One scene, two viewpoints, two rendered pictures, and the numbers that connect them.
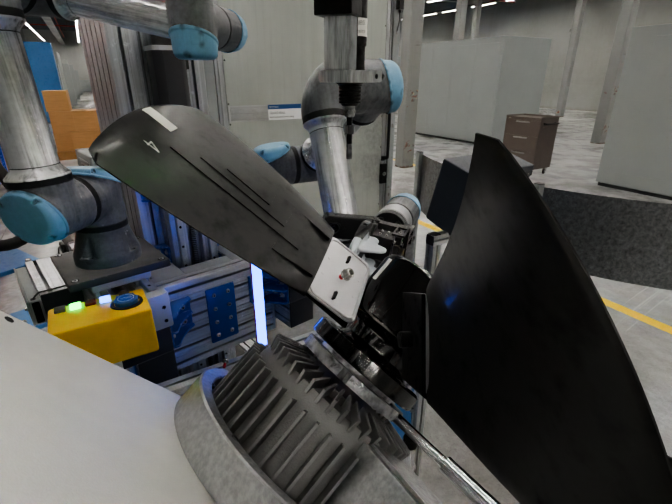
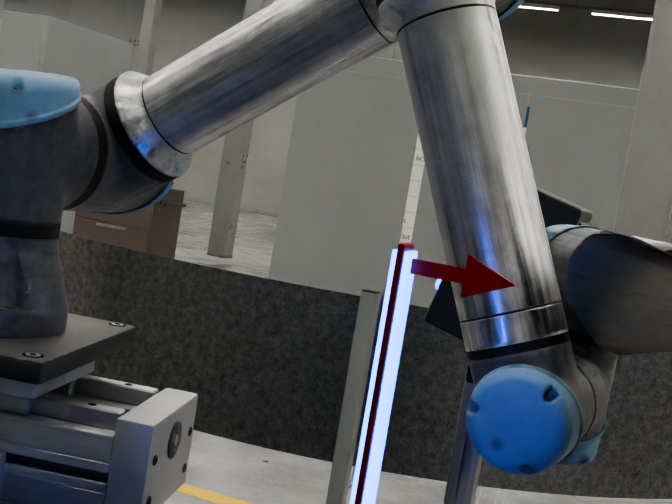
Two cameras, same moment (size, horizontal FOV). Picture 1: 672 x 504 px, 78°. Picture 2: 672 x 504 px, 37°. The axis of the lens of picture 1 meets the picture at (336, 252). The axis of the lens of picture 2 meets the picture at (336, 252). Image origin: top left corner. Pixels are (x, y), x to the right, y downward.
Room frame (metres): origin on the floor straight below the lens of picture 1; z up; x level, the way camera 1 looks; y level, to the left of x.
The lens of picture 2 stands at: (0.41, 0.56, 1.22)
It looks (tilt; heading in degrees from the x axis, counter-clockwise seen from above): 5 degrees down; 319
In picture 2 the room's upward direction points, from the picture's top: 9 degrees clockwise
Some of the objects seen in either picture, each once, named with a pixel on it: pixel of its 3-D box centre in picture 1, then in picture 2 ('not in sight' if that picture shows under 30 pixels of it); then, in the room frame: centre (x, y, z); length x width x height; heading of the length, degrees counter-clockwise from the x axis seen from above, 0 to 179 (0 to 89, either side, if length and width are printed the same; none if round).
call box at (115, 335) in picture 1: (105, 333); not in sight; (0.65, 0.43, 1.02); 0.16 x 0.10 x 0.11; 122
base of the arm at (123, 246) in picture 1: (105, 238); not in sight; (0.97, 0.57, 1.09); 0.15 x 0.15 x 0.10
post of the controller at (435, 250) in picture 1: (431, 265); (469, 443); (1.09, -0.27, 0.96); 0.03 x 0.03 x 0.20; 32
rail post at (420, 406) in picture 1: (416, 417); not in sight; (1.09, -0.27, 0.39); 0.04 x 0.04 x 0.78; 32
